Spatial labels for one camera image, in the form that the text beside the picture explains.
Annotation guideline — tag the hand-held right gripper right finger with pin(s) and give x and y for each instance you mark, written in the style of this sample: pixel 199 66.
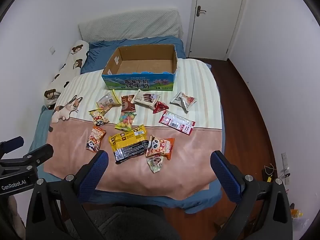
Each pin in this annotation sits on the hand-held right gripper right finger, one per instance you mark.
pixel 221 168

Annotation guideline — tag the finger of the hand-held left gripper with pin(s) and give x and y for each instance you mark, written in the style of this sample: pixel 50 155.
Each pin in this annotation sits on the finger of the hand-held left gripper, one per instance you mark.
pixel 11 145
pixel 40 155

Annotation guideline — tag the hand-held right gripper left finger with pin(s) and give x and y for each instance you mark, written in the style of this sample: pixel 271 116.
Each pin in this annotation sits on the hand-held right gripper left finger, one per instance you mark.
pixel 98 166

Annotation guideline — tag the orange mushroom snack packet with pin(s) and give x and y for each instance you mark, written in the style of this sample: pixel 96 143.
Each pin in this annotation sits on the orange mushroom snack packet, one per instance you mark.
pixel 95 138

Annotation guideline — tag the black snack packet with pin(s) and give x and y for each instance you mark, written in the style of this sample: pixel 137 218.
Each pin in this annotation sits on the black snack packet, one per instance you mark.
pixel 130 152

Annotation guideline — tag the small yellow mushroom snack packet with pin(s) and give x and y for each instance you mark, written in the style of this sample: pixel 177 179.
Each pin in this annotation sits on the small yellow mushroom snack packet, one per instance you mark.
pixel 98 117

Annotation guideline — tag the colourful candy ball packet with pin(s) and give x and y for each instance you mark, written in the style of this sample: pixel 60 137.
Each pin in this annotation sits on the colourful candy ball packet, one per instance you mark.
pixel 125 121

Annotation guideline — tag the small clear snack packet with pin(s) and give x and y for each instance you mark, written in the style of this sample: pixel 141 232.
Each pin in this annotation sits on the small clear snack packet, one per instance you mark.
pixel 155 163

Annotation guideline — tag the red white snack packet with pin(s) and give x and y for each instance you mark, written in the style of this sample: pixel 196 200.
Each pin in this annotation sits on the red white snack packet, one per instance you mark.
pixel 177 122

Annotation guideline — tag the orange panda biscuit packet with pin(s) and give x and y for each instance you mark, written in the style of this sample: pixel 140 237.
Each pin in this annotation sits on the orange panda biscuit packet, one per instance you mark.
pixel 160 147

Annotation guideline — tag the clear yellow-edged snack packet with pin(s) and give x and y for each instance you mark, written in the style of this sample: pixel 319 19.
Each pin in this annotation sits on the clear yellow-edged snack packet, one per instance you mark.
pixel 107 101

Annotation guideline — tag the brown snack packet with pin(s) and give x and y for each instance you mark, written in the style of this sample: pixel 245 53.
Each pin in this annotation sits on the brown snack packet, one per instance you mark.
pixel 128 103

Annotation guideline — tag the silver white snack packet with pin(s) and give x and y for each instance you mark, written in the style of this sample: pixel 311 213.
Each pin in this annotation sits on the silver white snack packet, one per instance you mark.
pixel 183 100

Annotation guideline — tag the white wafer stick packet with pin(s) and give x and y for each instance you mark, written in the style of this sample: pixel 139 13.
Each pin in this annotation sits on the white wafer stick packet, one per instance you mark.
pixel 145 98

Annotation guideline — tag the small red snack packet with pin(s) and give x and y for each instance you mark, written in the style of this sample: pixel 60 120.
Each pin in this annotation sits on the small red snack packet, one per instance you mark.
pixel 160 107

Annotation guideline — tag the printed cardboard box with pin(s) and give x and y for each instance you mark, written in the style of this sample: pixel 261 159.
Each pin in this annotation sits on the printed cardboard box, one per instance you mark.
pixel 140 82

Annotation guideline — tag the cat print striped blanket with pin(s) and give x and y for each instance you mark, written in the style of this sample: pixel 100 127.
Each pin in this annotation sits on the cat print striped blanket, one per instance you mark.
pixel 190 155

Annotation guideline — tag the yellow item on floor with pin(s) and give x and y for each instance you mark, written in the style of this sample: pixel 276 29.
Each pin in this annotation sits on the yellow item on floor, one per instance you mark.
pixel 296 213

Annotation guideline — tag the bear print long pillow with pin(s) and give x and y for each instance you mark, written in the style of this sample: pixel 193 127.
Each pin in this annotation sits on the bear print long pillow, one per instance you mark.
pixel 72 60

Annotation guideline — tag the blue bed sheet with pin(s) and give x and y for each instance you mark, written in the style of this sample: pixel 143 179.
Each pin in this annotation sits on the blue bed sheet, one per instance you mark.
pixel 97 52

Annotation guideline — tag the white textured pillow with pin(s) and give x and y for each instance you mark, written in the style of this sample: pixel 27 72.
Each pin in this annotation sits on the white textured pillow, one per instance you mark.
pixel 130 25

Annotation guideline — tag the white door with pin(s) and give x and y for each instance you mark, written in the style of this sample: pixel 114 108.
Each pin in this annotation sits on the white door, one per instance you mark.
pixel 215 20

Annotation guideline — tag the white wall outlet strip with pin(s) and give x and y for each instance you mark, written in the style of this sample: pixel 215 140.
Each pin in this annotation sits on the white wall outlet strip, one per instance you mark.
pixel 285 162

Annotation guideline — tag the white wall socket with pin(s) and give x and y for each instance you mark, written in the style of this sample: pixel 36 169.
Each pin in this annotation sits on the white wall socket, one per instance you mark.
pixel 52 50

